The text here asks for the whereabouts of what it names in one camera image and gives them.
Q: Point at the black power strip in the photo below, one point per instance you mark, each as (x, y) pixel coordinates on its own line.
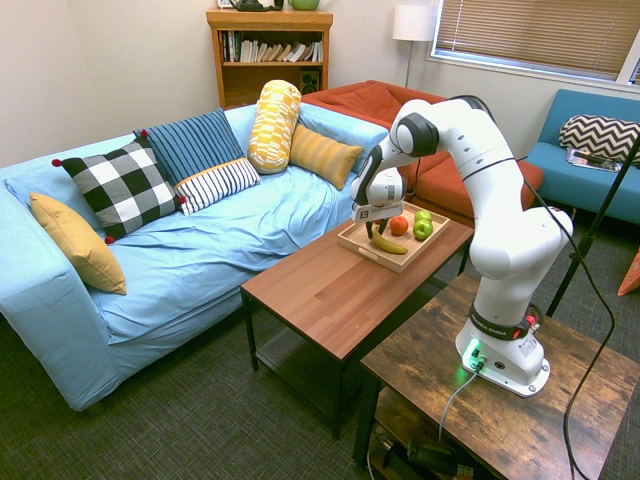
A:
(430, 455)

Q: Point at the leaning pale books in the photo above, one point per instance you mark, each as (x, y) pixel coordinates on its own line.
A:
(290, 52)

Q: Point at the plain mustard pillow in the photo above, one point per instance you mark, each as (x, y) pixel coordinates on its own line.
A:
(80, 245)

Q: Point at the black white checkered pillow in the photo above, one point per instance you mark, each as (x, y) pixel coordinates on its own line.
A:
(122, 187)

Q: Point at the orange red sofa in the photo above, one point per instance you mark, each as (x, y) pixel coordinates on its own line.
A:
(440, 175)

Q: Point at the black object on shelf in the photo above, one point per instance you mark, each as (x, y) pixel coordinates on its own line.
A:
(255, 5)

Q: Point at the wooden bookshelf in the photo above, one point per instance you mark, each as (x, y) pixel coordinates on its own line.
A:
(270, 80)

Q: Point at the rustic brown robot table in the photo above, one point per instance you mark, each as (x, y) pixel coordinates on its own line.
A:
(505, 420)

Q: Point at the orange cushion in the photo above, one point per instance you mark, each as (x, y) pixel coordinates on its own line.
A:
(632, 277)

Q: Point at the magazine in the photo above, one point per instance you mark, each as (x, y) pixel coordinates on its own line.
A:
(587, 159)

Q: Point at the brown window blinds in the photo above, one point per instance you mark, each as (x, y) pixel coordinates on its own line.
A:
(535, 32)

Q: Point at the reddish wooden coffee table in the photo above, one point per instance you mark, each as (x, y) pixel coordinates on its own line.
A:
(330, 295)

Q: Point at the small black speaker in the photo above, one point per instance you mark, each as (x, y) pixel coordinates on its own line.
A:
(310, 81)

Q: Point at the light blue sofa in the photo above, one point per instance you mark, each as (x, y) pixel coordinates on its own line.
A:
(200, 260)

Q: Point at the yellow banana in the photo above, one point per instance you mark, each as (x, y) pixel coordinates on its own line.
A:
(387, 244)

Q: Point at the light wooden tray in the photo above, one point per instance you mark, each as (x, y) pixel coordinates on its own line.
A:
(400, 260)

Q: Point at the green apple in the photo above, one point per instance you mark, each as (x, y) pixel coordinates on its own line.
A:
(422, 230)
(423, 215)

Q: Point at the black white chevron pillow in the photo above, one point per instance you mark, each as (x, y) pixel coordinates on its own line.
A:
(597, 137)

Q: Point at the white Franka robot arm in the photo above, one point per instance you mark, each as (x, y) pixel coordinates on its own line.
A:
(505, 235)

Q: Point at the black camera stand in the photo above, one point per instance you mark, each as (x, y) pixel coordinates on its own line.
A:
(595, 225)

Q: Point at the blue striped pillow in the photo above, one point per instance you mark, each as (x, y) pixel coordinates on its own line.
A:
(192, 145)

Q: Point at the mustard striped pillow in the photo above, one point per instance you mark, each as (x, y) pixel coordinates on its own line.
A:
(325, 155)

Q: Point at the teal blue sofa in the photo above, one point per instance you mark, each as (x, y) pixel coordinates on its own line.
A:
(565, 185)

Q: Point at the red orange apple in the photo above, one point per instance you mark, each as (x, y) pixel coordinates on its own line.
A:
(399, 226)

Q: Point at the white upright books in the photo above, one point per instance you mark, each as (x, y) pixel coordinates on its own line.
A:
(248, 51)

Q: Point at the yellow patterned bolster pillow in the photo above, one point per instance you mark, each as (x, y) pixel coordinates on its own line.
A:
(274, 125)

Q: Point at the green round pot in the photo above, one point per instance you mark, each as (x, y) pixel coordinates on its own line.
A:
(304, 4)

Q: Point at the white navy striped pillow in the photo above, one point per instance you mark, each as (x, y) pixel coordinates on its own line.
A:
(217, 184)

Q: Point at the dark upright books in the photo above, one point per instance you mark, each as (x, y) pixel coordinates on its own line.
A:
(230, 46)

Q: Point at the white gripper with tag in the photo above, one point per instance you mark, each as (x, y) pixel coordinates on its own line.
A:
(377, 211)

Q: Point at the white floor lamp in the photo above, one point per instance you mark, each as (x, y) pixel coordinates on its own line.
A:
(414, 22)

